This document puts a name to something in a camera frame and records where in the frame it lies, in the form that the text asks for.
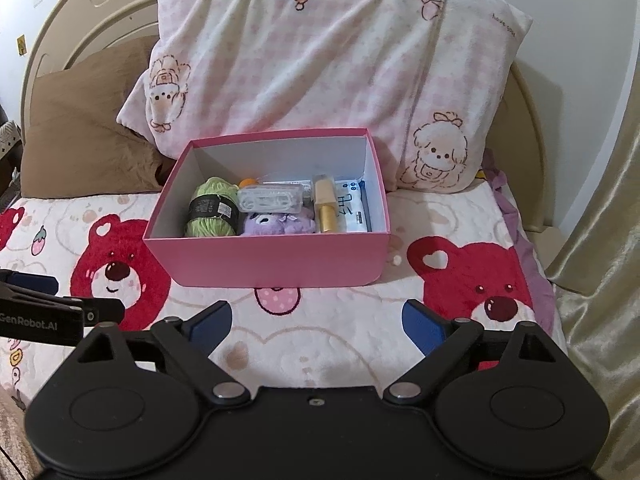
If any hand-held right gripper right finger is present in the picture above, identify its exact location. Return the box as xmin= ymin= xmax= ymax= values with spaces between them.
xmin=382 ymin=299 xmax=566 ymax=403

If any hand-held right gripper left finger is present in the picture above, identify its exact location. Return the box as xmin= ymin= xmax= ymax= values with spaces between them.
xmin=75 ymin=301 xmax=250 ymax=405

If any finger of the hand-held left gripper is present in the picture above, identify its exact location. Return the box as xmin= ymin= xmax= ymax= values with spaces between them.
xmin=0 ymin=270 xmax=59 ymax=302

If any pink cardboard box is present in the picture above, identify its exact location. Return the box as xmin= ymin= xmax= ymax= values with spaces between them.
xmin=142 ymin=127 xmax=392 ymax=288

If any purple plush toy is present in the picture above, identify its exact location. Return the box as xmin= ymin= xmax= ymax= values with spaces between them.
xmin=239 ymin=211 xmax=317 ymax=237

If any green yarn ball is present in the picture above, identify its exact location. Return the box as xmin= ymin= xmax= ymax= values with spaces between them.
xmin=184 ymin=176 xmax=242 ymax=238

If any clear plastic box orange label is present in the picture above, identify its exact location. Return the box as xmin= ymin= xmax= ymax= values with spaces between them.
xmin=237 ymin=183 xmax=304 ymax=215

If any blue wet wipes pack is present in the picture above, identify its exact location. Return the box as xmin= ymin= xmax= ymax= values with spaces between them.
xmin=260 ymin=178 xmax=372 ymax=233

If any gold bottle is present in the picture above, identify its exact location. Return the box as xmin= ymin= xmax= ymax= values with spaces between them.
xmin=311 ymin=174 xmax=341 ymax=234

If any beige fluffy blanket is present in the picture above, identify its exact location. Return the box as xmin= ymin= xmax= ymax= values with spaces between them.
xmin=0 ymin=380 xmax=38 ymax=480

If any brown pillow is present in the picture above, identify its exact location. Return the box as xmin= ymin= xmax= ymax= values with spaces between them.
xmin=20 ymin=35 xmax=173 ymax=198

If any purple bed sheet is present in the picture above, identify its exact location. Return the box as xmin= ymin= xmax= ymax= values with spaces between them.
xmin=482 ymin=150 xmax=558 ymax=286

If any beige curtain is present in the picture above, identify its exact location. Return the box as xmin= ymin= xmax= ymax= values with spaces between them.
xmin=545 ymin=95 xmax=640 ymax=480

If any beige headboard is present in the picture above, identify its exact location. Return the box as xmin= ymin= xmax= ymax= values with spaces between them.
xmin=22 ymin=0 xmax=563 ymax=233

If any pink printed pillow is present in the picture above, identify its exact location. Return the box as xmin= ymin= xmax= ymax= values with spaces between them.
xmin=116 ymin=0 xmax=533 ymax=193

